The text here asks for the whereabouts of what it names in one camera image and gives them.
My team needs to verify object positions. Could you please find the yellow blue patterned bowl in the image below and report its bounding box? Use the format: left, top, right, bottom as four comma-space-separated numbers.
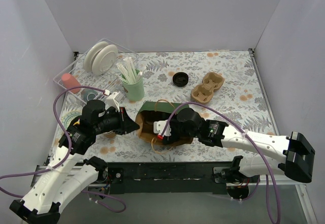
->
60, 111, 81, 129

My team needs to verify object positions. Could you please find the green brown paper bag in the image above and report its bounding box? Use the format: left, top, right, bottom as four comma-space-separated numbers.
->
135, 99, 193, 155

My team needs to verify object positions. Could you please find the clear plastic dish rack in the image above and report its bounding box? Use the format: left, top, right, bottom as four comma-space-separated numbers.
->
53, 39, 140, 103

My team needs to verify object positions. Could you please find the white wrapped straws bundle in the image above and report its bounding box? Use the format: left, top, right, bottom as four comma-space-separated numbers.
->
117, 56, 147, 85

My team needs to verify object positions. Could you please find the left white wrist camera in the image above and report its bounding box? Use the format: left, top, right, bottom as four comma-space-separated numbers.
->
104, 89, 120, 112

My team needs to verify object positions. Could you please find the aluminium frame rail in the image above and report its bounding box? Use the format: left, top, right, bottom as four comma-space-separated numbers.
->
21, 165, 318, 224

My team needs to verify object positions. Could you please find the white plate rear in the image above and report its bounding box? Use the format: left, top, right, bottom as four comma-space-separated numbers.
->
83, 41, 109, 72

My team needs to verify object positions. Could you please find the black coffee lid stack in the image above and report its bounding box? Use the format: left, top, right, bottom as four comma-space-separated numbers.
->
172, 72, 189, 87

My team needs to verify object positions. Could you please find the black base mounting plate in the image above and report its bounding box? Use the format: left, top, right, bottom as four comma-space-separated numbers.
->
78, 162, 257, 195

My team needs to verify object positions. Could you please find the floral patterned table mat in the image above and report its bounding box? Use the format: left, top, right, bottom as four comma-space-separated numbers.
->
52, 50, 281, 163

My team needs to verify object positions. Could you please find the grey blue small bowl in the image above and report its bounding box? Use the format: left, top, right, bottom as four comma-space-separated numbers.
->
81, 88, 98, 103

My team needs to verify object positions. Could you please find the white plate front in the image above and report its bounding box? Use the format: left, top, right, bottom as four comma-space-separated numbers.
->
92, 45, 118, 76

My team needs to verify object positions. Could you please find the green straw holder cup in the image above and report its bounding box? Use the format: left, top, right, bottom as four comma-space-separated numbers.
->
122, 77, 145, 101

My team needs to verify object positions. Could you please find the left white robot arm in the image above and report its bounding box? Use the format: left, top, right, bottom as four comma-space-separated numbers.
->
10, 100, 140, 223

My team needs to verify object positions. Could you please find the white plate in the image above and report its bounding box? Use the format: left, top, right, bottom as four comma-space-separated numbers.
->
92, 45, 118, 76
83, 41, 109, 72

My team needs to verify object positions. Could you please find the pink plastic cup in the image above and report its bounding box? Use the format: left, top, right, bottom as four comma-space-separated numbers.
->
61, 73, 81, 94

